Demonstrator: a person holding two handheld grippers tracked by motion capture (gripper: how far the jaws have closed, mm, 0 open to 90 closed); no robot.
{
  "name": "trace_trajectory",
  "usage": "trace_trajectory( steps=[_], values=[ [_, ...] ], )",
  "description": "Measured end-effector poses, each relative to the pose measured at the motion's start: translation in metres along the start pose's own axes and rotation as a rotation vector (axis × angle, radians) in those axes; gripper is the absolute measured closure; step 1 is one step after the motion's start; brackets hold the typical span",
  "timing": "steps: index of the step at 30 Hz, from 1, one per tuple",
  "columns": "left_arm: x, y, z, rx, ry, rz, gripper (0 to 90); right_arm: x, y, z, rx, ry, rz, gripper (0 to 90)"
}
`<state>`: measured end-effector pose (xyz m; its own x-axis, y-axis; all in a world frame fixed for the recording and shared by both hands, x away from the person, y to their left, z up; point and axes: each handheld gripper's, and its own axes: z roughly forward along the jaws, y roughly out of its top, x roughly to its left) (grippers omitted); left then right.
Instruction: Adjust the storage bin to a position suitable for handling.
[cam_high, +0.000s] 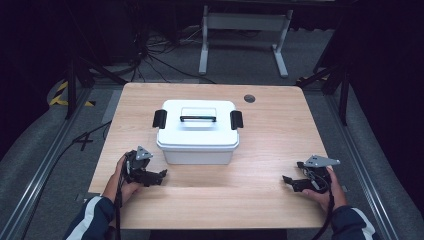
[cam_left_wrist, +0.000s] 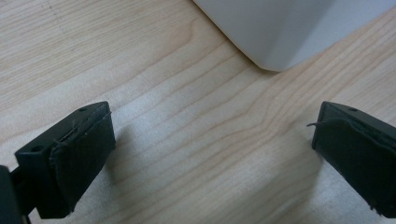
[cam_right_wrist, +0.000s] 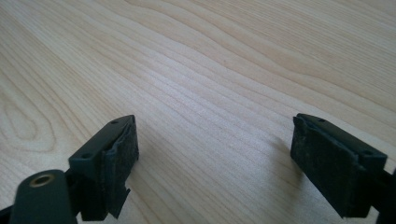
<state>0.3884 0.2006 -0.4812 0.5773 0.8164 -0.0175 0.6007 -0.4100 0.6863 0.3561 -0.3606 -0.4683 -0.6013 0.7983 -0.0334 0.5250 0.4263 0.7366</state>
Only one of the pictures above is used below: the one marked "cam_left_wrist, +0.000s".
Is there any white plastic container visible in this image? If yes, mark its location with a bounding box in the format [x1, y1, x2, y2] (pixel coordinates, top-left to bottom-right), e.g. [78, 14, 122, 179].
[191, 0, 396, 73]

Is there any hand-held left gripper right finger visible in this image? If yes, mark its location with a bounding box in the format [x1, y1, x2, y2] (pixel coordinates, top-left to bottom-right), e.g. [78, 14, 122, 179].
[306, 101, 396, 219]

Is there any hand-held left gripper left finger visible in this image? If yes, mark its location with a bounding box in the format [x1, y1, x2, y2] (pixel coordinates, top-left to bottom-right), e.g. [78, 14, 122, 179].
[14, 101, 117, 219]

